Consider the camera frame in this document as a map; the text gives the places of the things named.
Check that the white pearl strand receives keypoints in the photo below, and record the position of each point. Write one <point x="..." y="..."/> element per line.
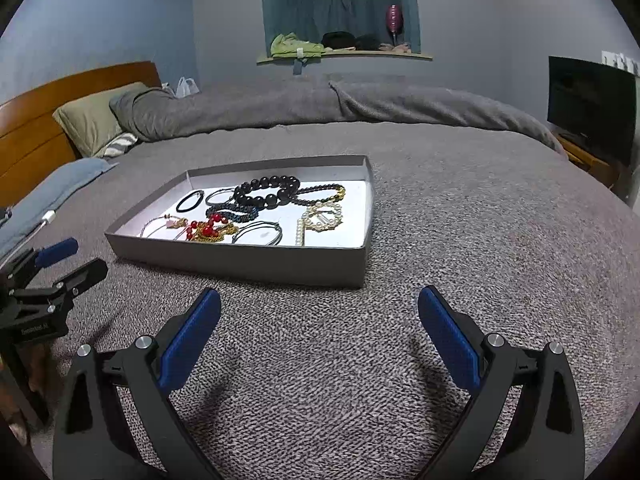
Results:
<point x="300" y="235"/>

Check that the blue-grey cloth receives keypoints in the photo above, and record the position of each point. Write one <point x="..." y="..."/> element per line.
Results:
<point x="55" y="185"/>

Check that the striped pillow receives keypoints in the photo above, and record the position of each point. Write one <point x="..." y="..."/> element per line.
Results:
<point x="120" y="144"/>

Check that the white wall hooks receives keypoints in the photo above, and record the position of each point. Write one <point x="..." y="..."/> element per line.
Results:
<point x="620" y="62"/>

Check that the black television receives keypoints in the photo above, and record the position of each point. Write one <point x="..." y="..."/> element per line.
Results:
<point x="590" y="105"/>

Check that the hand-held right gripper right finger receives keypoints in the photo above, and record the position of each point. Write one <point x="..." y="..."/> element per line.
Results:
<point x="447" y="335"/>

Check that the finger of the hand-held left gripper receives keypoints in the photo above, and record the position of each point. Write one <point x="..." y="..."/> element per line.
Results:
<point x="57" y="251"/>
<point x="85" y="277"/>

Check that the olive green pillow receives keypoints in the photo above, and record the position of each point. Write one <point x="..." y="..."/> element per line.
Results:
<point x="85" y="115"/>

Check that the small pink item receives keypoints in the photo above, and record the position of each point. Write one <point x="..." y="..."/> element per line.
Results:
<point x="400" y="48"/>

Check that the green cloth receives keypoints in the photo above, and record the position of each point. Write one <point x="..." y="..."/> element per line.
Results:
<point x="290" y="46"/>

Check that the folded grey blanket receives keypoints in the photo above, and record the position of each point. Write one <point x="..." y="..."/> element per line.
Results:
<point x="350" y="105"/>

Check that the black cloth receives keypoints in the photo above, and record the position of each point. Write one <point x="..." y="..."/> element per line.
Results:
<point x="340" y="40"/>

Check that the pink glass vase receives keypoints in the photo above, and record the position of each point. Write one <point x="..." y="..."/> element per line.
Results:
<point x="394" y="17"/>

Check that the white plastic bag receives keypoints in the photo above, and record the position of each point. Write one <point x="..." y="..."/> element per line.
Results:
<point x="186" y="87"/>

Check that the thin silver bangle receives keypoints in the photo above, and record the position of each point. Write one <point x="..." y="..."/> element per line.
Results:
<point x="276" y="227"/>

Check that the wooden television stand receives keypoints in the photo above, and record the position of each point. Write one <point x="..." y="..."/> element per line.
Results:
<point x="595" y="162"/>

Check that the wooden headboard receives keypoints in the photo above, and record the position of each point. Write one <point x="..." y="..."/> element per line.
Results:
<point x="30" y="125"/>

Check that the small silver bangle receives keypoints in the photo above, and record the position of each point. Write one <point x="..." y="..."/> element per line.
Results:
<point x="212" y="192"/>

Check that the grey cardboard tray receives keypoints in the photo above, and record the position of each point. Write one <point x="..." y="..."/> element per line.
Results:
<point x="240" y="262"/>

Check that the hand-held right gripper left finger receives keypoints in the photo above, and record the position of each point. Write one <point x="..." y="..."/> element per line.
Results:
<point x="192" y="335"/>

